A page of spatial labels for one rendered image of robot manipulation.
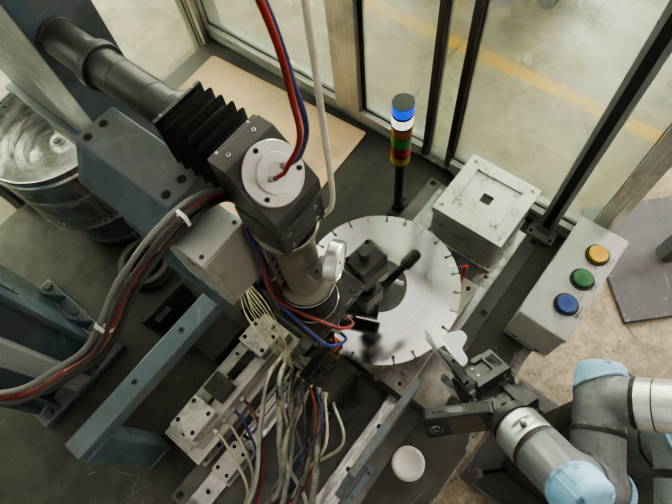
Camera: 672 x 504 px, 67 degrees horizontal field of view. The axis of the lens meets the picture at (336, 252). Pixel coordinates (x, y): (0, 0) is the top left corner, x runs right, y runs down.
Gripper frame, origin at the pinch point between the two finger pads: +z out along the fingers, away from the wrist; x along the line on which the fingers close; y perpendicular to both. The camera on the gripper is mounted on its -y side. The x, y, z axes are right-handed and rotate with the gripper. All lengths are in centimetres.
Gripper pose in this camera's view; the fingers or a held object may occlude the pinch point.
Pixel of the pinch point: (432, 355)
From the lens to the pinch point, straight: 95.9
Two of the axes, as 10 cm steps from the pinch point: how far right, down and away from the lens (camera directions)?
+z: -3.7, -4.0, 8.4
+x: -3.5, -7.8, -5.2
